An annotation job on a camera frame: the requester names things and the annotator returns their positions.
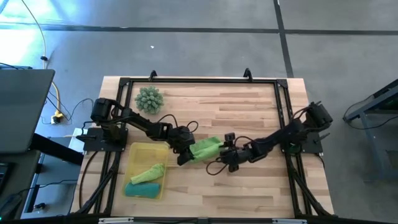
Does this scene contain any bright green microfiber towel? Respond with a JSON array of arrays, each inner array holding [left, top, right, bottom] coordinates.
[[188, 136, 224, 164]]

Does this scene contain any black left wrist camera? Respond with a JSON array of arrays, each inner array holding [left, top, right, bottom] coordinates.
[[177, 151, 192, 167]]

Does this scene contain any teal microfiber towel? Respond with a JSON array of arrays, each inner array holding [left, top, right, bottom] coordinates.
[[124, 182, 162, 199]]

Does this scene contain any pale floor cable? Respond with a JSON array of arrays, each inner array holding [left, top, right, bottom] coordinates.
[[21, 0, 48, 69]]

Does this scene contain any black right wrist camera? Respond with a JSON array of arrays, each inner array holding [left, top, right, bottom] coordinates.
[[224, 132, 236, 147]]

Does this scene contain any thin black floor cable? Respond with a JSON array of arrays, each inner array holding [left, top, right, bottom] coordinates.
[[46, 93, 95, 124]]

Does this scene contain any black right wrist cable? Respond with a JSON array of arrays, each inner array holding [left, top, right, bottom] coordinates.
[[205, 156, 231, 176]]

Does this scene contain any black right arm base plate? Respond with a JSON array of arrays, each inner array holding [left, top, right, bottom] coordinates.
[[281, 130, 324, 154]]

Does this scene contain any white box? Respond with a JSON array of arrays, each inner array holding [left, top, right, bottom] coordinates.
[[68, 128, 90, 154]]

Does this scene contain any black operator desk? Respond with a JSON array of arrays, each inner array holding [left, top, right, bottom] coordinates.
[[0, 133, 85, 220]]

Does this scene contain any yellow power plug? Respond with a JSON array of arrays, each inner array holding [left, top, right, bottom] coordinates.
[[50, 111, 65, 124]]

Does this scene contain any thick black base cable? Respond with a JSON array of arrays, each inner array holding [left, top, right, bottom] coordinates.
[[78, 151, 100, 210]]

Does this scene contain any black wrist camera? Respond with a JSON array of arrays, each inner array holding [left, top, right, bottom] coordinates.
[[177, 151, 192, 167], [224, 132, 236, 147]]

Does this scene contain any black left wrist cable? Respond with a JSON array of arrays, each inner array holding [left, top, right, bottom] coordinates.
[[155, 113, 200, 134]]

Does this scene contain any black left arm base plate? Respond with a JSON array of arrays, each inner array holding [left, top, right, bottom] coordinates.
[[76, 126, 129, 153]]

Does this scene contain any pale lime microfiber towel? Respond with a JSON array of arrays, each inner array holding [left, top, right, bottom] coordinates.
[[130, 163, 166, 185]]

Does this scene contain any blue-legged work table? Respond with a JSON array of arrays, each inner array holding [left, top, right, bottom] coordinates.
[[343, 78, 398, 183]]

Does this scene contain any silver aluminium extrusion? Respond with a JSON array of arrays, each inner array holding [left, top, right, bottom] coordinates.
[[272, 218, 308, 224], [98, 217, 135, 224]]

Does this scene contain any yellow translucent plastic basket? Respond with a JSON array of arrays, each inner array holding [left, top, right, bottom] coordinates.
[[121, 141, 170, 200]]

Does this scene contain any potted succulent plant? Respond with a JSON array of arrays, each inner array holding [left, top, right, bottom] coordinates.
[[134, 85, 165, 115]]

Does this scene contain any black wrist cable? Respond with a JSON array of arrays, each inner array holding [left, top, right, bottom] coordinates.
[[205, 156, 231, 176], [155, 113, 200, 134]]

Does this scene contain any green cloth towel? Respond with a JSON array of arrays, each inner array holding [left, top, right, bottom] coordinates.
[[70, 76, 335, 218]]

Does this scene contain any yellow floor cable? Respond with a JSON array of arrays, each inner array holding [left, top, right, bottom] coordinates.
[[51, 80, 63, 116]]

